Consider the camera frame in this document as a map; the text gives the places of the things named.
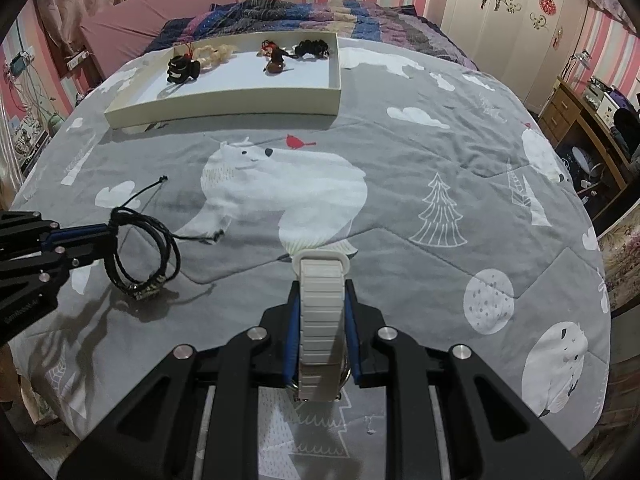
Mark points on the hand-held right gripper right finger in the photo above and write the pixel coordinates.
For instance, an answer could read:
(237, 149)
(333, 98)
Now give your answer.
(354, 345)

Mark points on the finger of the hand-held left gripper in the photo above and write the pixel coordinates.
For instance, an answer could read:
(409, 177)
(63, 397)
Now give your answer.
(75, 234)
(85, 252)

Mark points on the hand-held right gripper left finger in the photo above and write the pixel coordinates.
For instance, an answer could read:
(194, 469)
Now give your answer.
(291, 340)

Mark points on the white band watch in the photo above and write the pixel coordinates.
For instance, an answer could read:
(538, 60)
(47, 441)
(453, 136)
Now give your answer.
(322, 320)

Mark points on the white shallow tray box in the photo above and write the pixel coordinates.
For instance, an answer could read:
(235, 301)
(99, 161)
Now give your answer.
(250, 85)

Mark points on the brown bead pendant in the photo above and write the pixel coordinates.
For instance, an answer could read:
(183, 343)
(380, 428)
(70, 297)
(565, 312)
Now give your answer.
(274, 65)

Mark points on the green bottle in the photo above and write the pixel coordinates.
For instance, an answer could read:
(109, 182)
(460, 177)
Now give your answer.
(56, 122)

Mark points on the white power strip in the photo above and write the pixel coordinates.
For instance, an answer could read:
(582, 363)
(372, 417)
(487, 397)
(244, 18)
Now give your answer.
(77, 60)

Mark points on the pink headboard cushion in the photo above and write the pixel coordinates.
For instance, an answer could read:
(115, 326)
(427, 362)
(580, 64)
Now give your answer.
(130, 20)

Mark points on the floral cushioned chair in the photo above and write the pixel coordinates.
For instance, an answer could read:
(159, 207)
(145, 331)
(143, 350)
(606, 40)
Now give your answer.
(620, 260)

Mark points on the black scrunchie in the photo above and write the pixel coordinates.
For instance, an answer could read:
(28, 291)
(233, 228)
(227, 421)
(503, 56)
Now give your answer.
(307, 50)

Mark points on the wooden desk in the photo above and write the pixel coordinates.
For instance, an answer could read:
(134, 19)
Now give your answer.
(555, 115)

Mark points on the striped quilt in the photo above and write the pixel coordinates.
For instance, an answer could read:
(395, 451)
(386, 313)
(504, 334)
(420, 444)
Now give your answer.
(390, 25)

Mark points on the white wardrobe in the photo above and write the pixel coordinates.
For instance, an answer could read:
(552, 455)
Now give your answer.
(500, 35)

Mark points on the black bag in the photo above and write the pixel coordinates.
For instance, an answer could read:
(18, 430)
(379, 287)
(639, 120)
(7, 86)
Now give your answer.
(627, 132)

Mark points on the desk lamp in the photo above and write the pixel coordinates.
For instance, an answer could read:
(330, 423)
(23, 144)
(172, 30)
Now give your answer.
(580, 62)

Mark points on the wall socket with charger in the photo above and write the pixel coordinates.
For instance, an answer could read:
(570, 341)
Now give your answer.
(20, 64)

